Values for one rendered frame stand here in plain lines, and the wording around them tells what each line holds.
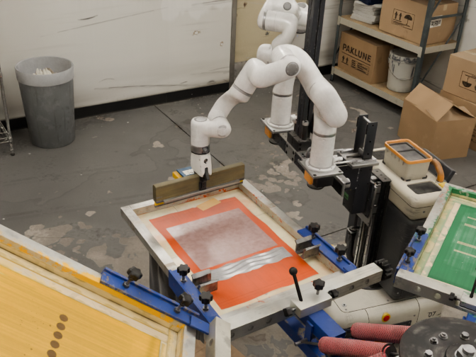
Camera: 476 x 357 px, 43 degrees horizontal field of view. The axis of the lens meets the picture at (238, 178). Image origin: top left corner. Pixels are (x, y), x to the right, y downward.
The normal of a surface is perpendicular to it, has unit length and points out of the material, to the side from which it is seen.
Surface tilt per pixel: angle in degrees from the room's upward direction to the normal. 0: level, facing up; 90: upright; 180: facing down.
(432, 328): 0
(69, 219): 0
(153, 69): 90
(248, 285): 0
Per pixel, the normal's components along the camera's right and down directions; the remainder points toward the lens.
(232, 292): 0.04, -0.87
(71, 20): 0.51, 0.44
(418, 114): -0.96, 0.11
